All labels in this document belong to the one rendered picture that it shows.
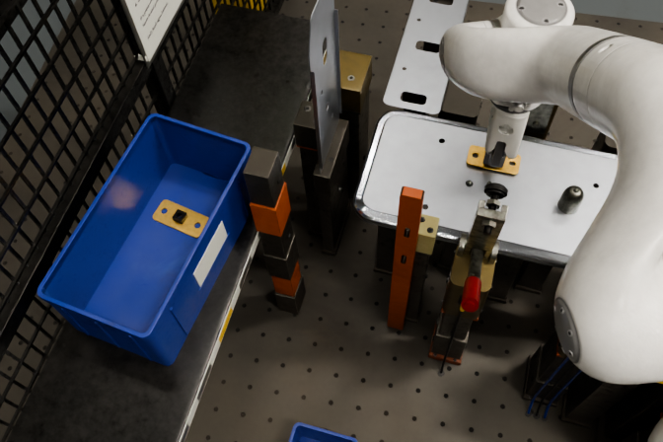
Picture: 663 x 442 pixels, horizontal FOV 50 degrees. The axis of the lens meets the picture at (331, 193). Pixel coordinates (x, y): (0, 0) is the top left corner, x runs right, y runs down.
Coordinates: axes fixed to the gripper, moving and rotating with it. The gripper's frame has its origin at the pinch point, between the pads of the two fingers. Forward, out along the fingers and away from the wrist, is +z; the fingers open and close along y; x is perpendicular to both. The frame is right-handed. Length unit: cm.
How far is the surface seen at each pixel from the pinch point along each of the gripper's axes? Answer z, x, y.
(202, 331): 0, 35, -40
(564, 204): 1.1, -11.8, -6.3
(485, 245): -7.8, -0.7, -20.9
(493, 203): -17.8, 0.0, -20.2
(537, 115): 1.2, -5.4, 9.4
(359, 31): 33, 35, 49
